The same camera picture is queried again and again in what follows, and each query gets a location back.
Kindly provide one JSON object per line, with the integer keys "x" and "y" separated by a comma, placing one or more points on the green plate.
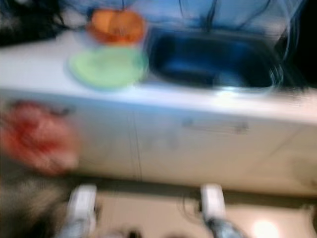
{"x": 106, "y": 67}

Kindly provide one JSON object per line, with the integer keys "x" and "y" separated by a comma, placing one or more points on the red plastic bag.
{"x": 37, "y": 139}

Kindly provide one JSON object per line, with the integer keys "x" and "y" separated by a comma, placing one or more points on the orange bowl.
{"x": 114, "y": 25}

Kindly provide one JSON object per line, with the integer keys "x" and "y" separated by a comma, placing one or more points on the white sink counter cabinet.
{"x": 203, "y": 158}

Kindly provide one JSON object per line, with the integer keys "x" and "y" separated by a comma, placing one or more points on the stainless steel sink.
{"x": 208, "y": 57}

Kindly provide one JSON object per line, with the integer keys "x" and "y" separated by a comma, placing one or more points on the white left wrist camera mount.
{"x": 83, "y": 203}

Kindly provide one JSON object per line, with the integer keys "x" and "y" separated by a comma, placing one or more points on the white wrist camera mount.
{"x": 83, "y": 203}
{"x": 213, "y": 201}

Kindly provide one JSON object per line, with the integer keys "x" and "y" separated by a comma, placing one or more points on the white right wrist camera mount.
{"x": 213, "y": 201}

